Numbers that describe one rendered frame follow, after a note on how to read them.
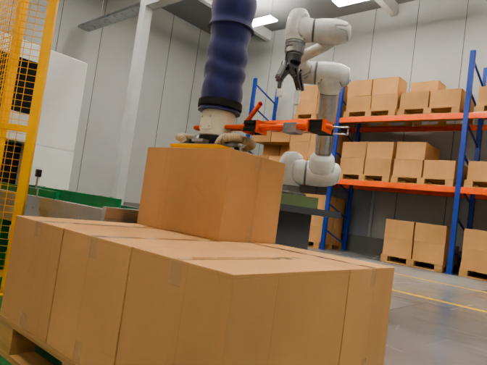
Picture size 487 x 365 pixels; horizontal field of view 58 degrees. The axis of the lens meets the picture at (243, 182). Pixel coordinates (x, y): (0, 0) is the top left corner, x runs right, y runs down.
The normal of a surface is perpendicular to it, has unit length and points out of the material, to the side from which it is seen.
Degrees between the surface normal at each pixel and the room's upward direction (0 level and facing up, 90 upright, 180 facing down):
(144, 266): 90
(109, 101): 90
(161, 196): 90
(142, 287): 90
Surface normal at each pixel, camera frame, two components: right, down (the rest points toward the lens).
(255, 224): 0.74, 0.07
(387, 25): -0.66, -0.13
